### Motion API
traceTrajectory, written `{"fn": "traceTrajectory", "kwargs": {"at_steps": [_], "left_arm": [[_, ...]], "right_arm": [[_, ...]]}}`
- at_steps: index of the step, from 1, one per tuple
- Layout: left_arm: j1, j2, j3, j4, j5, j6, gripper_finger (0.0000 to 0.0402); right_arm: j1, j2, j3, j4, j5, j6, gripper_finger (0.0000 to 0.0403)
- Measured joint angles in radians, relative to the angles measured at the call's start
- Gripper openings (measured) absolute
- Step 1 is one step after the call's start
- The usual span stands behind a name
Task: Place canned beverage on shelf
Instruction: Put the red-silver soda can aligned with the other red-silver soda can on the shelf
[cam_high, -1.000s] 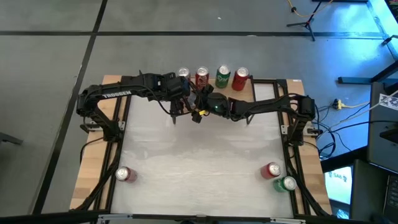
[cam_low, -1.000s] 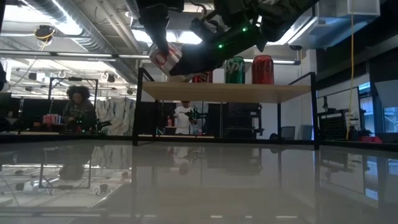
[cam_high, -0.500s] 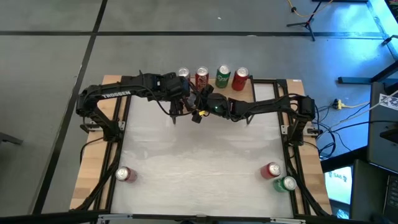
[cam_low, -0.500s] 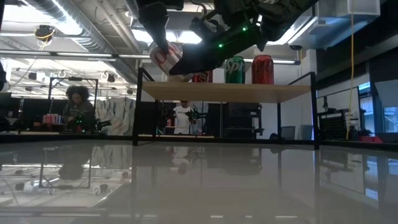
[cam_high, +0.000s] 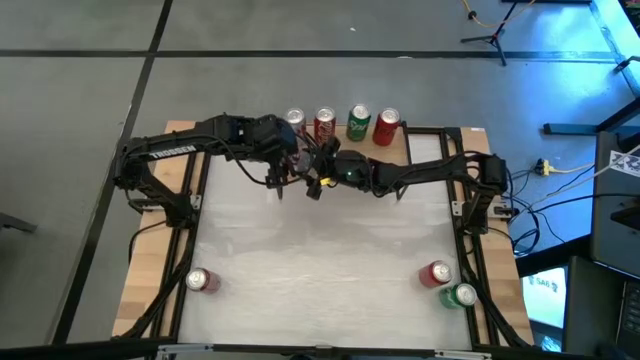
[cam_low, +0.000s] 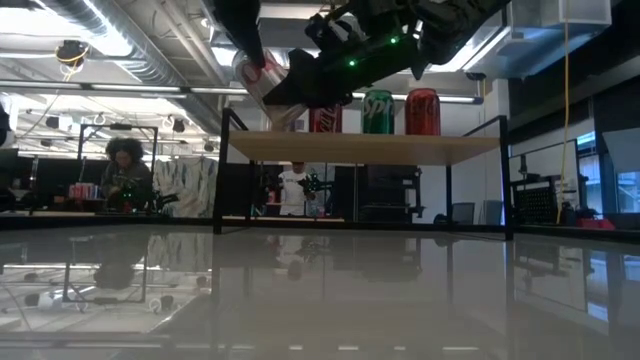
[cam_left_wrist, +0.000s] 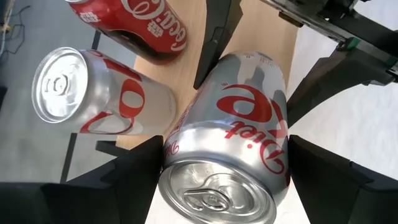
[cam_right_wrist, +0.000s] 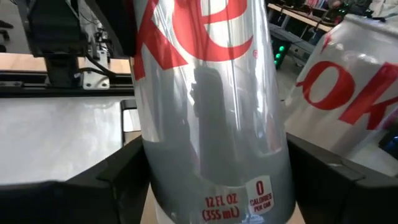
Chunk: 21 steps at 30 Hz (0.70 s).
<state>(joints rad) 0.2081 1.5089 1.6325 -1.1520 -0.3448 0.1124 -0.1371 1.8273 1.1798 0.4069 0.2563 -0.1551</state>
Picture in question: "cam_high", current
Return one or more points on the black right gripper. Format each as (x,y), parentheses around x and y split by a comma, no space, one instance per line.
(352,172)

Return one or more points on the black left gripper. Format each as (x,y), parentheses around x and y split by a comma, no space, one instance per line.
(272,137)

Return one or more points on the red Coca-Cola can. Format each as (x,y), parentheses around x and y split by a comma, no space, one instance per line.
(197,280)
(325,125)

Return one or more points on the green Sprite can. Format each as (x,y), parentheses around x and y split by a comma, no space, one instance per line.
(450,298)
(358,127)

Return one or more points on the red can black script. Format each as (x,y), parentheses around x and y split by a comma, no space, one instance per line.
(430,276)
(384,132)

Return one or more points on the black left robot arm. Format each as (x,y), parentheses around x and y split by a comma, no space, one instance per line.
(170,152)

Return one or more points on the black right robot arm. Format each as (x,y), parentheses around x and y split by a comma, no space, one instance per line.
(435,172)

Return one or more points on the black tripod stand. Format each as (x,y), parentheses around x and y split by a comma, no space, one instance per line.
(495,37)

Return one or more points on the yellow power plug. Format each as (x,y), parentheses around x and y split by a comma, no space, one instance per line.
(542,167)

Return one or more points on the black stand base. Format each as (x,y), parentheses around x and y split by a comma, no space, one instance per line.
(570,129)

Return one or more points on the computer monitor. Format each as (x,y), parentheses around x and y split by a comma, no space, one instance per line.
(545,297)

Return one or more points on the grey stand foot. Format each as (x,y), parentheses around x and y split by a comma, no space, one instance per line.
(15,222)

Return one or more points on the black desk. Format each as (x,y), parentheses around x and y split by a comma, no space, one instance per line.
(615,225)

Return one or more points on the black computer case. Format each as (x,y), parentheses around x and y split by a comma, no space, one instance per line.
(590,310)

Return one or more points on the patterned marker paper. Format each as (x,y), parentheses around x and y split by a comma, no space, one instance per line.
(627,164)

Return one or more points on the black stand foot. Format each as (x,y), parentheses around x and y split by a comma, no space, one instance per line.
(627,64)

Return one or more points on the black keyboard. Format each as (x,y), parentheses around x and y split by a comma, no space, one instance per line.
(631,315)

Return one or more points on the black aluminium table frame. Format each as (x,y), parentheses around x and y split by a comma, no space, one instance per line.
(245,126)

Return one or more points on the wooden shelf black metal frame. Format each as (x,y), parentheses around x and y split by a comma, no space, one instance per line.
(392,154)

